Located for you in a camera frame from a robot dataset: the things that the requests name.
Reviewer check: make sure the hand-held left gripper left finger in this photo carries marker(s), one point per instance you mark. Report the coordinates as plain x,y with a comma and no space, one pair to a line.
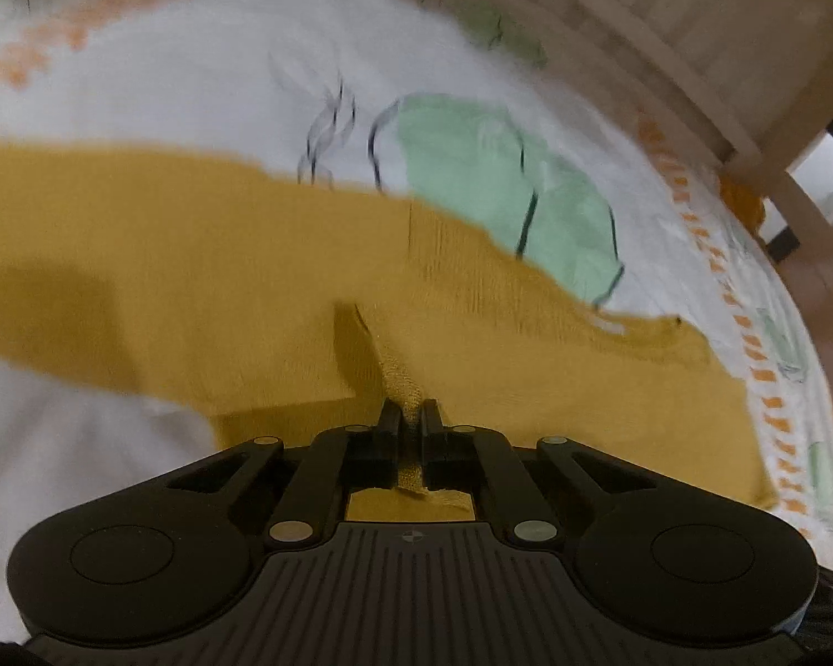
389,423

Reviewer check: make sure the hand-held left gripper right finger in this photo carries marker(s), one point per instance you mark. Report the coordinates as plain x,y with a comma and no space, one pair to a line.
430,423

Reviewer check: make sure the mustard yellow knit garment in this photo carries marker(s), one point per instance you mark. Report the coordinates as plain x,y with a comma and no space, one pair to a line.
180,277

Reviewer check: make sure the small yellow cloth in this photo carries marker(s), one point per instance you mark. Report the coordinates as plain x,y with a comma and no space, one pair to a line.
741,202

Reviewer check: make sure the white printed bedsheet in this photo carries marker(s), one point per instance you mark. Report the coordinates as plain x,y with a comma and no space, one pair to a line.
201,76

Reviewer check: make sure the dark box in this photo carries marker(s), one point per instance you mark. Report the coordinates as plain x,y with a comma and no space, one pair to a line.
782,244

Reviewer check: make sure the wooden bed frame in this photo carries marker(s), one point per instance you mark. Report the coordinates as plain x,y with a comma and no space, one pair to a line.
673,35

